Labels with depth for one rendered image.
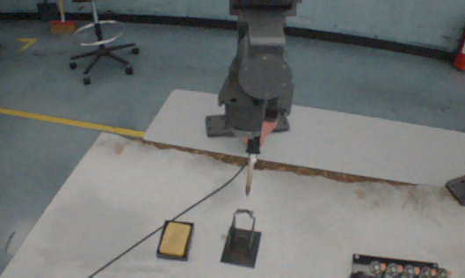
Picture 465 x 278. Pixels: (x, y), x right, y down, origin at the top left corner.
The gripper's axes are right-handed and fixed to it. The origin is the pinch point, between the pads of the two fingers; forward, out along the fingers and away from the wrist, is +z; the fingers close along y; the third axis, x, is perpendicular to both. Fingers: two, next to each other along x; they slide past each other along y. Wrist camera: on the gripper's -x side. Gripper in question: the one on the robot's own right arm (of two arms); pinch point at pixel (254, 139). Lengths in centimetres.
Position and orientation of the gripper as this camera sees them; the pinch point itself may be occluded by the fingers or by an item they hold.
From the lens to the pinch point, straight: 55.4
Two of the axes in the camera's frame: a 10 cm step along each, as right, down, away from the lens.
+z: 0.0, 7.4, 6.7
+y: 9.8, 1.4, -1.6
